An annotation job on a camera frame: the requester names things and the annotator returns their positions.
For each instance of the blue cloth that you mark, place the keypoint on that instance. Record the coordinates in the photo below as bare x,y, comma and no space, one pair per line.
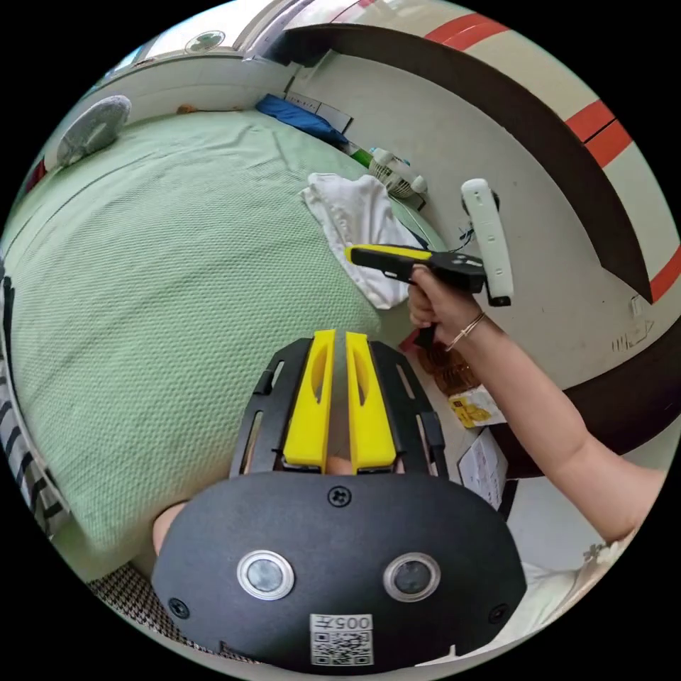
298,118

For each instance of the small white fan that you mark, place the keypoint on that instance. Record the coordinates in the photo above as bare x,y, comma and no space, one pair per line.
395,173

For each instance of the person's body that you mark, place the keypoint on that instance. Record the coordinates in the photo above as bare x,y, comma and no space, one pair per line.
574,585

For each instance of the black white striped cloth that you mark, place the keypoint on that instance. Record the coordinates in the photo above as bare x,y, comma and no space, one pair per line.
16,436

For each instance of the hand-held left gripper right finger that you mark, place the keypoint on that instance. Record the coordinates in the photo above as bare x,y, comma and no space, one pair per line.
372,415

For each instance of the bed with green quilt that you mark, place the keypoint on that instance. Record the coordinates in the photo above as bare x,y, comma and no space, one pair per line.
159,319

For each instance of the person's left hand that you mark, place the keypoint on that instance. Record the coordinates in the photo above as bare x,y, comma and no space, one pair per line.
166,526

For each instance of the round wall fan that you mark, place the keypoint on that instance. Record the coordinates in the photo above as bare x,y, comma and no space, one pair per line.
205,41

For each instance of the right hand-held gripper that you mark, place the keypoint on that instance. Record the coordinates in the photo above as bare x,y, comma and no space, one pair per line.
457,268

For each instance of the white carton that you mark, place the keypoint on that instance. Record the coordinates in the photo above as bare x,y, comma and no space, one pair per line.
483,468

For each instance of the person's right hand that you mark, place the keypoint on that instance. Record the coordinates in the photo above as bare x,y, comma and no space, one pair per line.
439,306

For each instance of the houndstooth patterned cloth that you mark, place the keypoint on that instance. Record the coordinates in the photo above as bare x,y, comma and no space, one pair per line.
127,606

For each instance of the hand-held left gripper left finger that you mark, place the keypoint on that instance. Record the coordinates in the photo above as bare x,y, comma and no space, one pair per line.
308,404

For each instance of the yellow carton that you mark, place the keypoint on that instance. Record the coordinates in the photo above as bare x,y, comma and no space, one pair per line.
473,411

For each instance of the person's right forearm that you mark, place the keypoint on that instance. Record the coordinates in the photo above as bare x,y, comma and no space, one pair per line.
553,425

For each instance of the orange snack packet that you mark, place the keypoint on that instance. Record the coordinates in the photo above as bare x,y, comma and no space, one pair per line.
444,370

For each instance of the white short sleeve shirt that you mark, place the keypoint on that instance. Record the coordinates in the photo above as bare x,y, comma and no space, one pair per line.
351,223

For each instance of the fan with grey cover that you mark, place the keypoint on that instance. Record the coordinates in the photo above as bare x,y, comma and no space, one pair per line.
90,130

